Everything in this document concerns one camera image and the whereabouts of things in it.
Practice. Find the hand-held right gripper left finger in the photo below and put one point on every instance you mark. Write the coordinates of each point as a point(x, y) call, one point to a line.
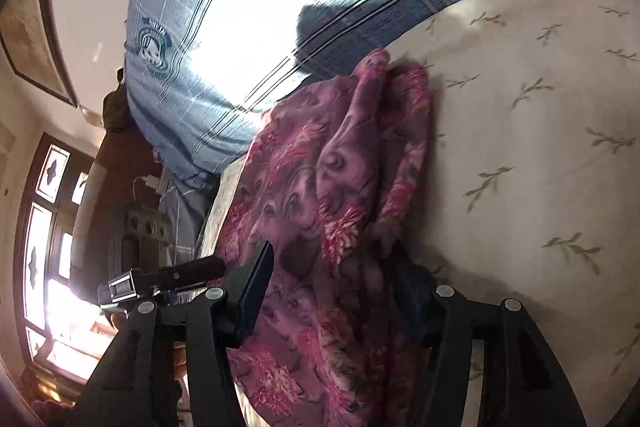
point(255, 279)

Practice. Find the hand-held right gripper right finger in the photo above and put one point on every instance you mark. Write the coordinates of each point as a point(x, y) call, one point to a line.
point(412, 302)

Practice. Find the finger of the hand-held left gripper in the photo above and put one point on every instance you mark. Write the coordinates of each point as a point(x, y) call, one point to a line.
point(195, 268)

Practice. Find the pink floral cloth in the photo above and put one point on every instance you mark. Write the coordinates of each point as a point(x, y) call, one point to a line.
point(310, 157)

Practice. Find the blue-grey pillow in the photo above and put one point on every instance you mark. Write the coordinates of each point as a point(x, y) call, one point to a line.
point(187, 212)

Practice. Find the dark stereo with round knobs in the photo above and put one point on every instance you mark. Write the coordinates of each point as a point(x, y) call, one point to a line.
point(145, 227)

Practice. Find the dark framed window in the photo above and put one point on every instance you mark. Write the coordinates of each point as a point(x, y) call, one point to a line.
point(45, 232)

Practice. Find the brown wooden headboard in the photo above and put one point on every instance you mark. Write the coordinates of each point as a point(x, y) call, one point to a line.
point(125, 157)

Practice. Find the cream leaf-print bedsheet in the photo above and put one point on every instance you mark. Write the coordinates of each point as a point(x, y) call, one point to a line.
point(525, 157)

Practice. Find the dark cloth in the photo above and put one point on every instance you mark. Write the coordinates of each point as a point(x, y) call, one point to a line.
point(116, 102)

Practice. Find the framed wall picture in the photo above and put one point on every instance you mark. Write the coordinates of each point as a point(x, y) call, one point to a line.
point(30, 37)

